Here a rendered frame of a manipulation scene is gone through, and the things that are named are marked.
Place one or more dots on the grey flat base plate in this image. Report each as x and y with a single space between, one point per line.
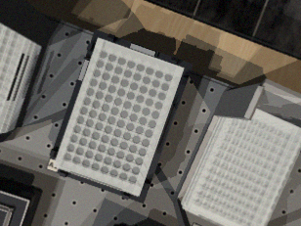
68 202

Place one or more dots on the dark grey plate nest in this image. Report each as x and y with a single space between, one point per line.
18 208

